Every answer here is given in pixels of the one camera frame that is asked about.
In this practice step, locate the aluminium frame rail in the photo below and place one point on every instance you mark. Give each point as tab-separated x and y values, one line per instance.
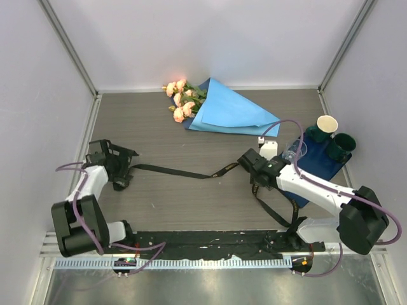
207	255

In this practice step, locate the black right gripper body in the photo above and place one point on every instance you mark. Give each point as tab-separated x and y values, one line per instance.
253	180

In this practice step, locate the large blue wrapping paper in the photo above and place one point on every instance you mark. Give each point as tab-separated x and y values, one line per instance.
226	111

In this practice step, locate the clear plastic cup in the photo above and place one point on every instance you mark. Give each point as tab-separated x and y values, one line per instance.
294	148

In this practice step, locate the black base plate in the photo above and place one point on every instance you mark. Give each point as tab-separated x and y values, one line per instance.
273	241

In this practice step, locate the beige paper cup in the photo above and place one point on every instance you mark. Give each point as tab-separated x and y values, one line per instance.
327	124

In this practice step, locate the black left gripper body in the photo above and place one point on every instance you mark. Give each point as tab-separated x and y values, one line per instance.
121	163

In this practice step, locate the dark green mug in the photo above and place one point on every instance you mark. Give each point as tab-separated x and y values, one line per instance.
316	134
340	147

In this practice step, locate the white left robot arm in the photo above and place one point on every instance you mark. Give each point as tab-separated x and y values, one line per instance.
80	226

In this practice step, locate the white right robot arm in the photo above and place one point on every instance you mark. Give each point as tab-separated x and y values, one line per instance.
357	218

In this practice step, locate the black printed ribbon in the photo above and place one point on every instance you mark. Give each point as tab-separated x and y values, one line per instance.
296	220

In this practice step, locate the slotted cable duct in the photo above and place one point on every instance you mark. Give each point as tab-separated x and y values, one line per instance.
122	263

